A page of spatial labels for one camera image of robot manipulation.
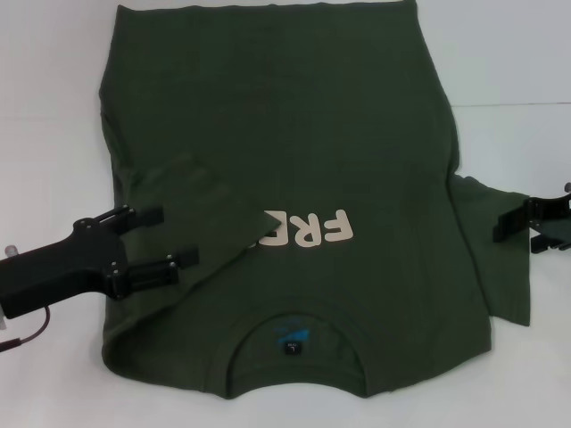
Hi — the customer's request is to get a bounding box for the dark red cable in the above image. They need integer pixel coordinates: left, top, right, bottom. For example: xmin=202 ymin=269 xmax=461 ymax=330
xmin=0 ymin=306 xmax=52 ymax=350

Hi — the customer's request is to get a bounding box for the dark green FREE t-shirt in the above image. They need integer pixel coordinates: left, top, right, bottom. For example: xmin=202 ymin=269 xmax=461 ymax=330
xmin=98 ymin=1 xmax=534 ymax=400

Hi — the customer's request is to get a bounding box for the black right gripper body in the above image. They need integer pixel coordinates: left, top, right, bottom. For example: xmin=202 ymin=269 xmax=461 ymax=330
xmin=524 ymin=194 xmax=571 ymax=251

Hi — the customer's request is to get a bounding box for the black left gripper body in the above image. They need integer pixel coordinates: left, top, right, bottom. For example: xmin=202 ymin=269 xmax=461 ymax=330
xmin=0 ymin=217 xmax=129 ymax=320

